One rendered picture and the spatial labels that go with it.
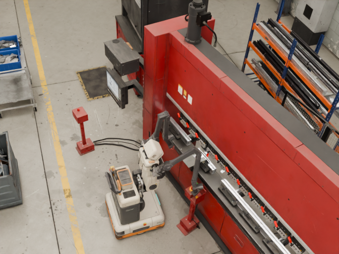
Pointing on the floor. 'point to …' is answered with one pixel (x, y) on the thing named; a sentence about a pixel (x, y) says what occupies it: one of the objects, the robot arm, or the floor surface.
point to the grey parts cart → (16, 84)
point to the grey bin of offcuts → (8, 175)
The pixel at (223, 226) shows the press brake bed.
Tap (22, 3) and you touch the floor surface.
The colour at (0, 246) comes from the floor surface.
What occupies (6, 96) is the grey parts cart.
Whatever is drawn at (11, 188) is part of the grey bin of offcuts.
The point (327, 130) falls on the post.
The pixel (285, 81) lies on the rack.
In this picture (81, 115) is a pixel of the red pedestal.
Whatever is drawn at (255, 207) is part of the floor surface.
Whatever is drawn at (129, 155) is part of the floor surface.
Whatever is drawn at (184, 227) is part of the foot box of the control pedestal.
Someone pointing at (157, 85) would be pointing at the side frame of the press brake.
